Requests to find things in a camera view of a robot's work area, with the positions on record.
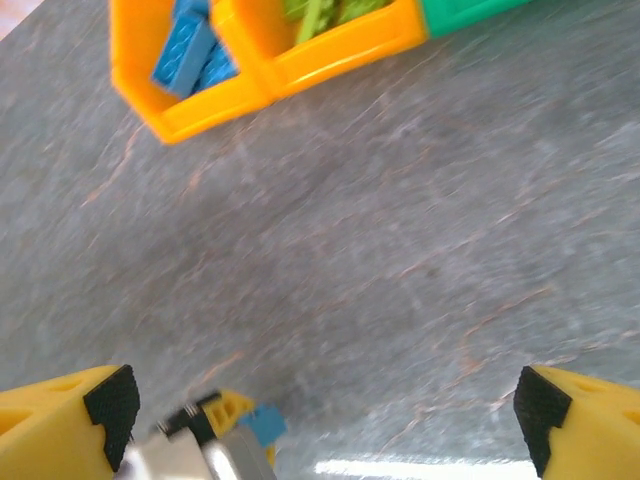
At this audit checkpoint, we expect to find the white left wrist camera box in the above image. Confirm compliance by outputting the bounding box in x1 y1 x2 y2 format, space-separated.
122 429 279 480

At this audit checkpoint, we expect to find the long green lego brick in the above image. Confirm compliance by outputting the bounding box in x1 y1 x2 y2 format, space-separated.
294 0 332 45

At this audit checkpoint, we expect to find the green plastic bin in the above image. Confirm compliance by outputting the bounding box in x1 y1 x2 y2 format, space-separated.
419 0 536 40

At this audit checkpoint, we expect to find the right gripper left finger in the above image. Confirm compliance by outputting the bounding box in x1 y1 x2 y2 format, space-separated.
0 363 141 480

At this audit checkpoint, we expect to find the small blue lego brick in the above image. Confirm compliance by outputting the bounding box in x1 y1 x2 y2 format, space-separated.
239 403 289 449

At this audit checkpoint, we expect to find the orange bin with green legos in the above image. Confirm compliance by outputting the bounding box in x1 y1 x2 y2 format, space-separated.
209 0 429 99

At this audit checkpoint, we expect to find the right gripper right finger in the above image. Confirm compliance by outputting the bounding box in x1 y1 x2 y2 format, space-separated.
513 364 640 480

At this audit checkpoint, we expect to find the orange bin with blue legos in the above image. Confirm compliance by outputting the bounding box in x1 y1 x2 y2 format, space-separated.
109 0 274 146

